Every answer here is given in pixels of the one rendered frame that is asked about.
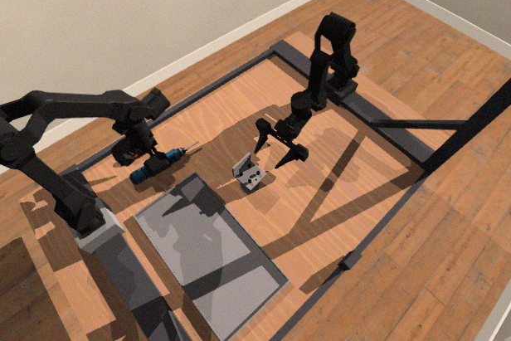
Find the dark grey cylinder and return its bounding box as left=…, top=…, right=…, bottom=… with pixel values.
left=240, top=183, right=260, bottom=193

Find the dark blue screwdriver barrel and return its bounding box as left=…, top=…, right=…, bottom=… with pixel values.
left=129, top=141, right=199, bottom=184

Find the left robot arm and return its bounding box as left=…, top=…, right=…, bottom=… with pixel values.
left=0, top=87, right=170, bottom=238

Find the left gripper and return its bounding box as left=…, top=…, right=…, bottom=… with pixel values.
left=129, top=128, right=171, bottom=177

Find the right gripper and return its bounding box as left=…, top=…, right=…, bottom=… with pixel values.
left=254, top=116, right=309, bottom=169

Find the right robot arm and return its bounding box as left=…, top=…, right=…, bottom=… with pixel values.
left=274, top=12, right=360, bottom=140

